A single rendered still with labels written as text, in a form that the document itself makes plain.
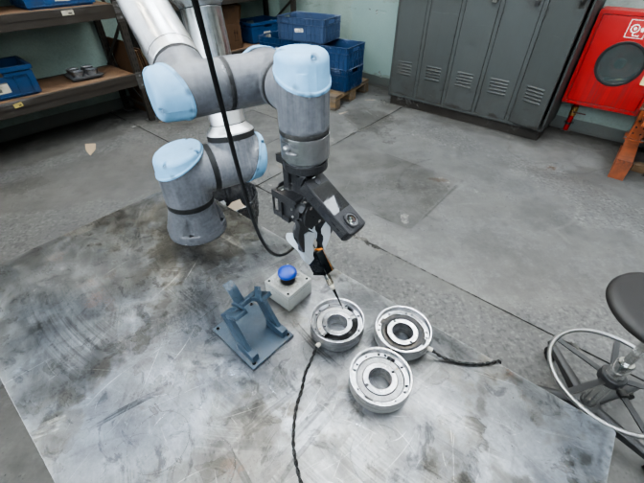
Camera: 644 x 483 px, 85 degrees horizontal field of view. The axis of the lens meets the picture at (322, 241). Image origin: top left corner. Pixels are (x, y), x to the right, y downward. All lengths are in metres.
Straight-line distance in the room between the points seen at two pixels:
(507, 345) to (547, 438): 1.16
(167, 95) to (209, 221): 0.46
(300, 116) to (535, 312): 1.74
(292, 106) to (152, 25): 0.25
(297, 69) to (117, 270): 0.66
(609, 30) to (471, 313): 2.70
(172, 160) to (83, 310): 0.37
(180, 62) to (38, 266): 0.68
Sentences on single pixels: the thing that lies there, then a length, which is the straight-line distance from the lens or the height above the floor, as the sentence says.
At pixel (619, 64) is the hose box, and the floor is 0.65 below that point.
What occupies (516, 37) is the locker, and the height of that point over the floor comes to 0.79.
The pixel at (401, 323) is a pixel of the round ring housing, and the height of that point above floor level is 0.83.
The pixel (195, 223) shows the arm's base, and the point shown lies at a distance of 0.93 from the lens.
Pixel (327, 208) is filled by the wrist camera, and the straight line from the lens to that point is 0.55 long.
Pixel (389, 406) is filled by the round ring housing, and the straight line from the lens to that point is 0.62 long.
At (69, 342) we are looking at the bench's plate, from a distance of 0.86.
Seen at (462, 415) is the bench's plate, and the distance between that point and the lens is 0.68.
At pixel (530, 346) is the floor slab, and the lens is 1.91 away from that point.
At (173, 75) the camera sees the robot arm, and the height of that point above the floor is 1.26.
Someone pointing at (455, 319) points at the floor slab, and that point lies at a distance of 1.86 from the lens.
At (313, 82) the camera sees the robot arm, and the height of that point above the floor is 1.25.
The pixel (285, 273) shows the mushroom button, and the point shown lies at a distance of 0.72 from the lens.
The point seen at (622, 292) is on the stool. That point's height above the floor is 0.62.
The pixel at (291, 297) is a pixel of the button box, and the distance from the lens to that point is 0.73.
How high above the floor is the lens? 1.39
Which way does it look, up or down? 40 degrees down
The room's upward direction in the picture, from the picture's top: straight up
